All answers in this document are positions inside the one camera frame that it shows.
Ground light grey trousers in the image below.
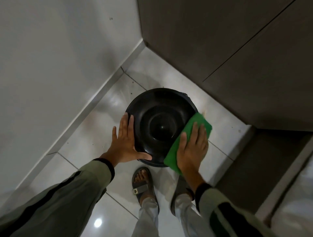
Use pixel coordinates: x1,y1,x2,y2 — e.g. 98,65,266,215
132,194,216,237

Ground person's left hand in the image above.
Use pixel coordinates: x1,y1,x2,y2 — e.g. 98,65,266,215
101,112,152,168

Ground black round trash bin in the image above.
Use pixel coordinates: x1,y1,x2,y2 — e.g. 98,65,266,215
125,88,199,168

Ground person's left forearm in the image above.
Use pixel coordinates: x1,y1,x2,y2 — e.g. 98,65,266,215
0,158,115,237

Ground green cleaning cloth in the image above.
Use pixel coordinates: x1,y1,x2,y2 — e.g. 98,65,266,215
163,112,213,176

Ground person's right hand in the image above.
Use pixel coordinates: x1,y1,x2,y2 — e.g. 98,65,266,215
176,122,209,177

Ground person's right forearm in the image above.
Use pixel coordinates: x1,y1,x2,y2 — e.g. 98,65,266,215
182,170,278,237

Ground grey strap sandal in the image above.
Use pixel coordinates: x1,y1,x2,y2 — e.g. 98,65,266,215
131,167,160,216
170,175,195,217

